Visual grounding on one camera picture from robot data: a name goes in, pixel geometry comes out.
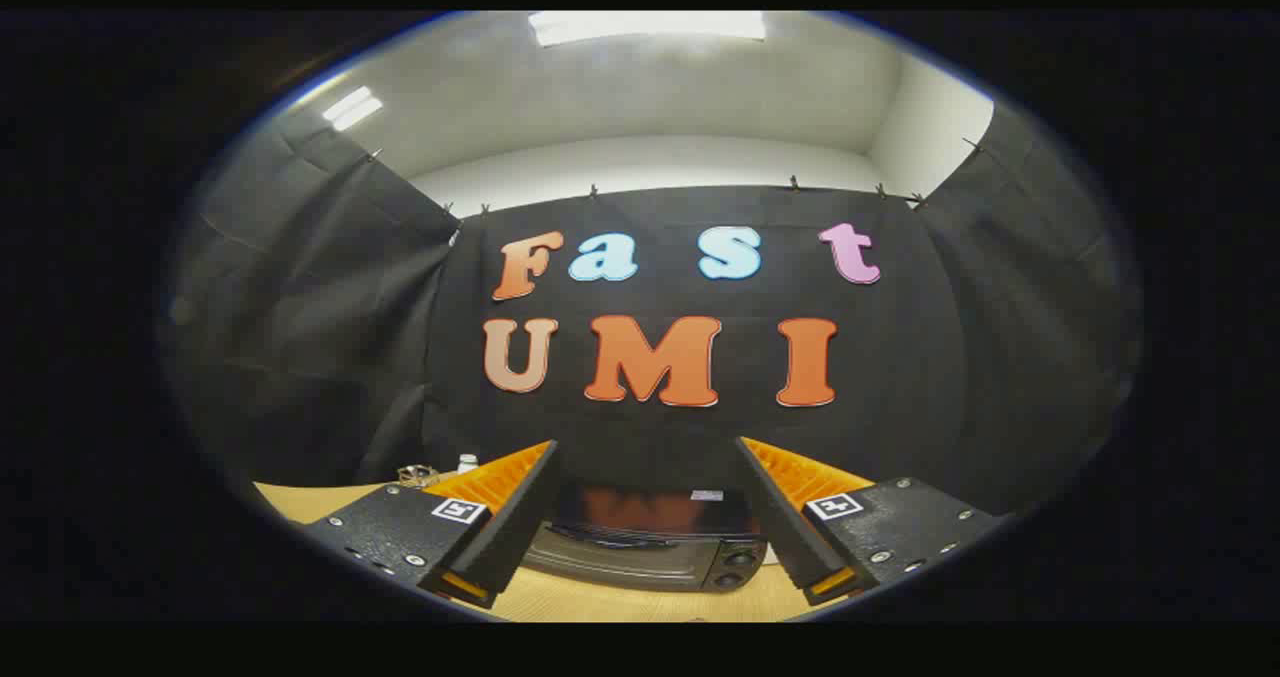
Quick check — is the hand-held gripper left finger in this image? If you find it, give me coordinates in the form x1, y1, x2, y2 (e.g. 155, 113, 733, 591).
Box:
300, 440, 561, 610

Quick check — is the small ceiling light panel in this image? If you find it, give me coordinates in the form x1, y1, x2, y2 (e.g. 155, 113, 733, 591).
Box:
322, 86, 384, 132

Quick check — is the black toaster oven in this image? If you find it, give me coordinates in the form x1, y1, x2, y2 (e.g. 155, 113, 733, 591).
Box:
520, 482, 771, 594

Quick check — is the large ceiling light panel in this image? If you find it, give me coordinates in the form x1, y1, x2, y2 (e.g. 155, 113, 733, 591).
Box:
528, 11, 767, 48

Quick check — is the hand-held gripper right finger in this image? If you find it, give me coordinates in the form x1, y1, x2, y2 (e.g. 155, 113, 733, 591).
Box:
735, 436, 1007, 606

